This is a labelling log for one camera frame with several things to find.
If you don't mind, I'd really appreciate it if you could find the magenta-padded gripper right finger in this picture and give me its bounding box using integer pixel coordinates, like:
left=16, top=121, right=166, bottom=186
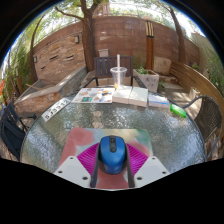
left=123, top=143, right=170, bottom=189

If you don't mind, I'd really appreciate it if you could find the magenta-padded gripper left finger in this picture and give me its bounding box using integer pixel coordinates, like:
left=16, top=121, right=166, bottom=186
left=53, top=142, right=101, bottom=189

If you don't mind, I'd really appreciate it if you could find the blue and black computer mouse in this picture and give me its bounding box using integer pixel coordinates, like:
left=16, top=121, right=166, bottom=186
left=98, top=134, right=128, bottom=175

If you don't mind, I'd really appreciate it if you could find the white printed placard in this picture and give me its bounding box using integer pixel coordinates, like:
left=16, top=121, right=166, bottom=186
left=40, top=97, right=72, bottom=123

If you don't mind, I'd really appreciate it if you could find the green plastic object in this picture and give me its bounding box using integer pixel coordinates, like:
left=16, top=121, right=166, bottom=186
left=169, top=103, right=188, bottom=119

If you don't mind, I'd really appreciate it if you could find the small white and blue book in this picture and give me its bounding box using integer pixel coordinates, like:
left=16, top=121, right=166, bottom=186
left=147, top=93, right=170, bottom=109

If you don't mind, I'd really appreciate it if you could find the colourful open magazine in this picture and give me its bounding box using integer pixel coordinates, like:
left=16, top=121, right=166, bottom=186
left=71, top=87, right=116, bottom=104

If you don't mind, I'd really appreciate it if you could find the stone raised garden bed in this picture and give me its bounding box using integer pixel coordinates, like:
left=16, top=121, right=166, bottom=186
left=14, top=64, right=88, bottom=116

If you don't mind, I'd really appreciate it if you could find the white planter box with plants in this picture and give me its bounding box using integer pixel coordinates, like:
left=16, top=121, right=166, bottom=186
left=132, top=66, right=160, bottom=94

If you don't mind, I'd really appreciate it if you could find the clear plastic cup with straw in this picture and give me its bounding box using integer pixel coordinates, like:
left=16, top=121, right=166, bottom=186
left=109, top=54, right=128, bottom=90

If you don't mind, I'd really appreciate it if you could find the curved wooden slatted bench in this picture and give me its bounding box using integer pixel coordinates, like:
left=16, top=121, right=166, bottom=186
left=169, top=60, right=224, bottom=134

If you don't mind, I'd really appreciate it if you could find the dark wooden slatted chair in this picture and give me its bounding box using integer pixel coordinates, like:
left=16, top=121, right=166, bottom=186
left=83, top=55, right=146, bottom=88

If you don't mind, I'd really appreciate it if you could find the grey utility box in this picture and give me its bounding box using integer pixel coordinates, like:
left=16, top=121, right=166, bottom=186
left=98, top=48, right=110, bottom=58

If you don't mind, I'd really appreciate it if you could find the thick forked tree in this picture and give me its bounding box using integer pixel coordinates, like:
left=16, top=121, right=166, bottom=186
left=54, top=0, right=111, bottom=73

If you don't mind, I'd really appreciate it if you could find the slim leaning tree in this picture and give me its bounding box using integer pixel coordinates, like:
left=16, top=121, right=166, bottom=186
left=166, top=4, right=187, bottom=64

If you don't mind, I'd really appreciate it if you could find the wooden garden lamp post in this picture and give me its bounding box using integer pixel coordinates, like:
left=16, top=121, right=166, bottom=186
left=144, top=15, right=156, bottom=71

